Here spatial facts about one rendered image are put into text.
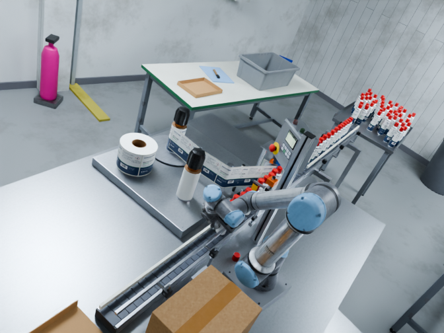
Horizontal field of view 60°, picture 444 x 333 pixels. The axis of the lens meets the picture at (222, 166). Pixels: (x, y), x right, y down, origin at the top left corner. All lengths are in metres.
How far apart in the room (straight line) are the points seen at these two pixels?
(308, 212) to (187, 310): 0.50
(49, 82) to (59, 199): 2.35
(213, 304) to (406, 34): 5.43
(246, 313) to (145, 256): 0.61
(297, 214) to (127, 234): 0.88
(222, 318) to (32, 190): 1.13
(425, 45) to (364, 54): 0.88
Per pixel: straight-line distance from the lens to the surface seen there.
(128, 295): 1.60
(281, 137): 1.80
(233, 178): 2.13
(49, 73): 4.15
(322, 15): 6.90
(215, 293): 1.38
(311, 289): 1.99
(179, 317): 1.29
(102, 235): 1.84
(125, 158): 2.05
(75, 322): 1.58
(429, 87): 6.17
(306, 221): 1.28
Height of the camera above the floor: 2.19
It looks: 33 degrees down
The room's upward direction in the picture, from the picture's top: 21 degrees clockwise
